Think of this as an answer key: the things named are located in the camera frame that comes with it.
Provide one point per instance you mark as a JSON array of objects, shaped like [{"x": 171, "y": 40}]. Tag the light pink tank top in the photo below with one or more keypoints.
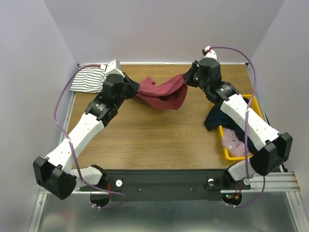
[{"x": 230, "y": 141}]

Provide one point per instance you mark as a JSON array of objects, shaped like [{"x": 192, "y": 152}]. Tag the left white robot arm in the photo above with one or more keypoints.
[{"x": 54, "y": 172}]

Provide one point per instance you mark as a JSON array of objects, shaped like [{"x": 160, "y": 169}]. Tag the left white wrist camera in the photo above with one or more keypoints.
[{"x": 113, "y": 67}]

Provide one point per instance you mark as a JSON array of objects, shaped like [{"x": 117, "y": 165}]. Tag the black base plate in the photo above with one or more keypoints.
[{"x": 172, "y": 185}]

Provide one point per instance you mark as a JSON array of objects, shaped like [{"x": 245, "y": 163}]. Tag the maroon tank top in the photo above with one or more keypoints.
[{"x": 169, "y": 95}]

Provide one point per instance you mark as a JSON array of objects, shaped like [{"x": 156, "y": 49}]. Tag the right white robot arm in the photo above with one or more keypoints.
[{"x": 273, "y": 148}]

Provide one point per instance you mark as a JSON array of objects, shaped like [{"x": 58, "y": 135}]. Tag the yellow plastic tray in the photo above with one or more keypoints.
[{"x": 251, "y": 148}]

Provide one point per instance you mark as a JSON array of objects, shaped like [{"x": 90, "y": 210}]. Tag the black white striped tank top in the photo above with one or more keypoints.
[{"x": 89, "y": 79}]

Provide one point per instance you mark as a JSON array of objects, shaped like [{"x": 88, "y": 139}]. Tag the navy blue tank top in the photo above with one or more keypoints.
[{"x": 217, "y": 118}]

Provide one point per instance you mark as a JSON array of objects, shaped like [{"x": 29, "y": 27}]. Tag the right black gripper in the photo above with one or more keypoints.
[{"x": 190, "y": 75}]

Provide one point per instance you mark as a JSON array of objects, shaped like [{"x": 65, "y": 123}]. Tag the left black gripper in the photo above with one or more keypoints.
[{"x": 134, "y": 87}]

